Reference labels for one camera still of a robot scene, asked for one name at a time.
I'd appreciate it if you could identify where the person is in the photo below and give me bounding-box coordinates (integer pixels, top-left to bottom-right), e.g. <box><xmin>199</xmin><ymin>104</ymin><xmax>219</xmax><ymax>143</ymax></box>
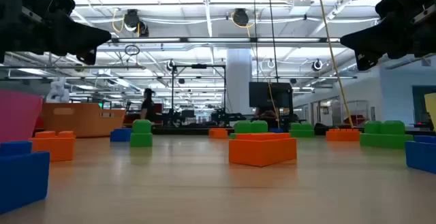
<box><xmin>140</xmin><ymin>87</ymin><xmax>157</xmax><ymax>122</ymax></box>

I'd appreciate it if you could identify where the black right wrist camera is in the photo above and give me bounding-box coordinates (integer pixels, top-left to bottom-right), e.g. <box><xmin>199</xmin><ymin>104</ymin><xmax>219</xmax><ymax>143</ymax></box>
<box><xmin>375</xmin><ymin>0</ymin><xmax>406</xmax><ymax>16</ymax></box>

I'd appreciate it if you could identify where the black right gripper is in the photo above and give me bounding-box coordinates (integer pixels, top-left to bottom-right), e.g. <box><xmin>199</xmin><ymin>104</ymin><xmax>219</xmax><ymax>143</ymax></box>
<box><xmin>340</xmin><ymin>0</ymin><xmax>436</xmax><ymax>71</ymax></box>

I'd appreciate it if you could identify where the black monitor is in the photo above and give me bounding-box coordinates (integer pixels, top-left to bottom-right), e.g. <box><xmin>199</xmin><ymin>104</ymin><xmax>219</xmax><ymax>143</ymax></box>
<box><xmin>248</xmin><ymin>81</ymin><xmax>294</xmax><ymax>109</ymax></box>

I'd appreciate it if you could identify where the long ceiling light fixture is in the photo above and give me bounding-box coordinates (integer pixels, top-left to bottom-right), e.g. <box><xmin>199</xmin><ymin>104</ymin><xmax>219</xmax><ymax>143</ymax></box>
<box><xmin>108</xmin><ymin>36</ymin><xmax>341</xmax><ymax>44</ymax></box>

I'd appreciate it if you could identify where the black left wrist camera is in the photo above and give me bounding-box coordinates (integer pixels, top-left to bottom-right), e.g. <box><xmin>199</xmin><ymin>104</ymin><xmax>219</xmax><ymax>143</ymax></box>
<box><xmin>47</xmin><ymin>0</ymin><xmax>76</xmax><ymax>16</ymax></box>

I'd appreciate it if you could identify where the black hanging cable ring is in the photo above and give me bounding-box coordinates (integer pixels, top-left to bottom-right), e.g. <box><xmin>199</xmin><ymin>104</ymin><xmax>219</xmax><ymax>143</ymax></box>
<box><xmin>124</xmin><ymin>44</ymin><xmax>141</xmax><ymax>57</ymax></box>

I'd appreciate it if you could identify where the teal door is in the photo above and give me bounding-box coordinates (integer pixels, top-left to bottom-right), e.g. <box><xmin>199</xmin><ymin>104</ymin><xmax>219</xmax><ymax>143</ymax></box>
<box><xmin>411</xmin><ymin>84</ymin><xmax>436</xmax><ymax>125</ymax></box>

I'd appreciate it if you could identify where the pink translucent plastic tray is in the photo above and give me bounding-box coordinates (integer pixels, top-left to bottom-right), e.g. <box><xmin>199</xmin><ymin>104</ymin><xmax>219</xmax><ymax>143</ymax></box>
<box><xmin>0</xmin><ymin>89</ymin><xmax>44</xmax><ymax>144</ymax></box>

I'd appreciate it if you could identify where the yellow hanging cable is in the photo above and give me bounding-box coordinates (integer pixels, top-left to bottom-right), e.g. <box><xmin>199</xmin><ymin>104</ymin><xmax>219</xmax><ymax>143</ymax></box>
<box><xmin>315</xmin><ymin>0</ymin><xmax>355</xmax><ymax>129</ymax></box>

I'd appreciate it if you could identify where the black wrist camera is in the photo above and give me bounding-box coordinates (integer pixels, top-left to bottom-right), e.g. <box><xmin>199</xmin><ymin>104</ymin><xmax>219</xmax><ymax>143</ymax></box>
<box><xmin>47</xmin><ymin>0</ymin><xmax>76</xmax><ymax>16</ymax></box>
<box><xmin>375</xmin><ymin>0</ymin><xmax>406</xmax><ymax>16</ymax></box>

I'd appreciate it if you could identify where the black hanging cable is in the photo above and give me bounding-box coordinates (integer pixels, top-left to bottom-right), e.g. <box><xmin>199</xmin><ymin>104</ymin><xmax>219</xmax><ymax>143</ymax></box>
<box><xmin>252</xmin><ymin>0</ymin><xmax>260</xmax><ymax>82</ymax></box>
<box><xmin>266</xmin><ymin>0</ymin><xmax>279</xmax><ymax>82</ymax></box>

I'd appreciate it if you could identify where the orange toy building block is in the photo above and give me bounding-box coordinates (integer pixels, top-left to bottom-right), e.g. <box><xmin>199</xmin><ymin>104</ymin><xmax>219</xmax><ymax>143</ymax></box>
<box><xmin>208</xmin><ymin>127</ymin><xmax>229</xmax><ymax>140</ymax></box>
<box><xmin>325</xmin><ymin>127</ymin><xmax>361</xmax><ymax>142</ymax></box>
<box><xmin>228</xmin><ymin>132</ymin><xmax>298</xmax><ymax>168</ymax></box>
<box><xmin>29</xmin><ymin>130</ymin><xmax>76</xmax><ymax>163</ymax></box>

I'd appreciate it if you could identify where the thin yellow cable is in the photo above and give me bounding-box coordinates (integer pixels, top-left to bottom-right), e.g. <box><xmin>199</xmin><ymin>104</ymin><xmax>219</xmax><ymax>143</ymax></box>
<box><xmin>267</xmin><ymin>80</ymin><xmax>281</xmax><ymax>129</ymax></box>

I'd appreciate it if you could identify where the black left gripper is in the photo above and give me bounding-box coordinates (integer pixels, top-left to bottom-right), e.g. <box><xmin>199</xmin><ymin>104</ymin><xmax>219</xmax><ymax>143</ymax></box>
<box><xmin>0</xmin><ymin>0</ymin><xmax>112</xmax><ymax>65</ymax></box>

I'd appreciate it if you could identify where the green toy building block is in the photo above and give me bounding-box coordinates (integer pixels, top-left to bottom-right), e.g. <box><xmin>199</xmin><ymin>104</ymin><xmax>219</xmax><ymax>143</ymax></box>
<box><xmin>228</xmin><ymin>120</ymin><xmax>269</xmax><ymax>140</ymax></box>
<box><xmin>290</xmin><ymin>122</ymin><xmax>315</xmax><ymax>138</ymax></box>
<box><xmin>359</xmin><ymin>120</ymin><xmax>415</xmax><ymax>150</ymax></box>
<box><xmin>129</xmin><ymin>119</ymin><xmax>153</xmax><ymax>148</ymax></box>

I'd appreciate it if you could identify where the black metal frame rig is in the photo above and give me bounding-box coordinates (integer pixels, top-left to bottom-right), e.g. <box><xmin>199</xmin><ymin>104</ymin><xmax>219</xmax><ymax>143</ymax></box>
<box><xmin>170</xmin><ymin>63</ymin><xmax>228</xmax><ymax>123</ymax></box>

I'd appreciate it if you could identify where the white building column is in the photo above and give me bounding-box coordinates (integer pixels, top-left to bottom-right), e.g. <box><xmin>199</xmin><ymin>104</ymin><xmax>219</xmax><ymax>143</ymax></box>
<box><xmin>225</xmin><ymin>48</ymin><xmax>253</xmax><ymax>116</ymax></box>

